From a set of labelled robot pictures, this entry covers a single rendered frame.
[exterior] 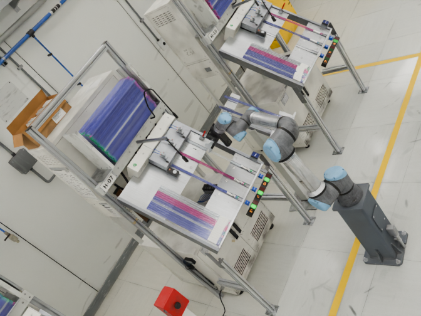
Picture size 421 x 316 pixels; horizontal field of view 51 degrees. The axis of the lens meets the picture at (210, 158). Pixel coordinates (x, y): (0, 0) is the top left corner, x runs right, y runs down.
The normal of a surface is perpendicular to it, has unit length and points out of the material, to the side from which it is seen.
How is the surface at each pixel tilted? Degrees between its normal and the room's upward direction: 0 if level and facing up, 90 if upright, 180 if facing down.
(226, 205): 46
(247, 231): 90
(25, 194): 90
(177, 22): 90
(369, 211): 90
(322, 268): 0
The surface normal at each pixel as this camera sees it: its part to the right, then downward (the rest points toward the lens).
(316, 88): 0.69, -0.04
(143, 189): 0.09, -0.48
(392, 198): -0.58, -0.65
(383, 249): -0.40, 0.76
